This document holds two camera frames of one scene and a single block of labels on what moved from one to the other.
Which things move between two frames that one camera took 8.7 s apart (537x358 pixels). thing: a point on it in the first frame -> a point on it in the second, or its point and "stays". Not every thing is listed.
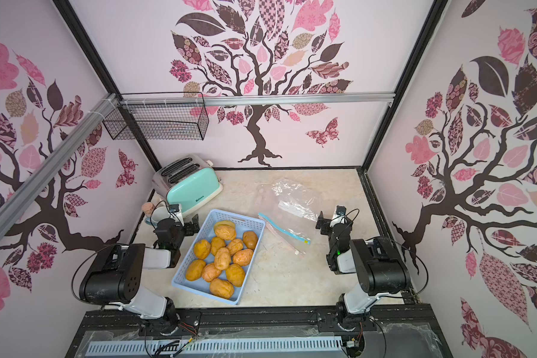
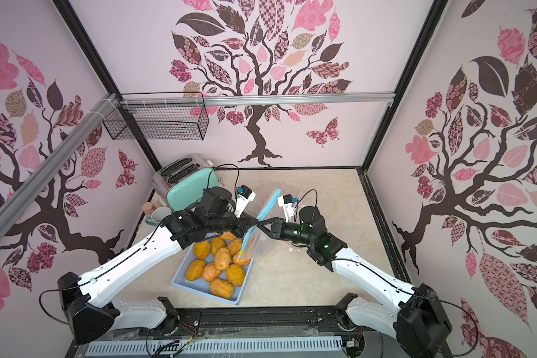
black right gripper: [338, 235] -> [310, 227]
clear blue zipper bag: [290, 205] -> [259, 247]
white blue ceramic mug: [158, 214] stays
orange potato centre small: [216, 243] stays
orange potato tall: [222, 258] stays
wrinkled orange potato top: [225, 231] stays
